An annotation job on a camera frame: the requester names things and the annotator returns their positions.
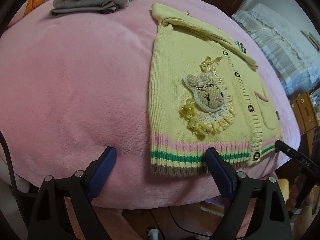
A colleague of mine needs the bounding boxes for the person's right hand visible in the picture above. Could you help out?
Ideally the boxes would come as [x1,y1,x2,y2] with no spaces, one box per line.
[286,175,320,215]

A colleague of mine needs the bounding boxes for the white plastic fitting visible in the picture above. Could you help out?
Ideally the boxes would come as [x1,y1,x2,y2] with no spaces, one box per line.
[147,226,160,240]

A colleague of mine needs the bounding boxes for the taupe folded pants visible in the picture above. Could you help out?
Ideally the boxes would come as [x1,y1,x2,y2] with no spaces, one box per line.
[49,1,118,17]

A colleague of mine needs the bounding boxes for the stack of books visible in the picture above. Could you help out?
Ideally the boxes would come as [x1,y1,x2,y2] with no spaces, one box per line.
[301,29,320,52]

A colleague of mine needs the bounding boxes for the pink plush bed blanket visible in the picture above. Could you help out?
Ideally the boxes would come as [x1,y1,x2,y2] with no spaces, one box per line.
[0,0,302,209]

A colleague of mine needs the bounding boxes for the wooden drawer cabinet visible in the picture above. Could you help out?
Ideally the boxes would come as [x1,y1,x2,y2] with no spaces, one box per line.
[290,91,320,135]

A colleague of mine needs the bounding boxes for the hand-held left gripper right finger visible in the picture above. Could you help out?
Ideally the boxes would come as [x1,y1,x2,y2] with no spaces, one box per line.
[204,147,293,240]

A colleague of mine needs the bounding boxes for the black cable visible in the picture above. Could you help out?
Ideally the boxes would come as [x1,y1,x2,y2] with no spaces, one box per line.
[0,130,20,200]

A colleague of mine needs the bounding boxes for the yellow box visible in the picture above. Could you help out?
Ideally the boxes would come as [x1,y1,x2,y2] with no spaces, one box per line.
[200,200,225,217]

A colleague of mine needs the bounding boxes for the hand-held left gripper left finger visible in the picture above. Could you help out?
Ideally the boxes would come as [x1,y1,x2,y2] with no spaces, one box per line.
[27,146,117,240]

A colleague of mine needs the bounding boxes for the furniture under white lace cover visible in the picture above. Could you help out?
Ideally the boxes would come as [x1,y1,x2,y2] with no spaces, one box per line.
[231,3,320,98]

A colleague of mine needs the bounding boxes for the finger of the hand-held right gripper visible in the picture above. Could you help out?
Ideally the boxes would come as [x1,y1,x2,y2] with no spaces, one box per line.
[295,169,317,209]
[274,140,320,178]

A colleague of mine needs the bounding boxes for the yellow knitted cardigan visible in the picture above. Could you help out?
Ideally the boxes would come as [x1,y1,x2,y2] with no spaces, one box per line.
[149,2,283,177]

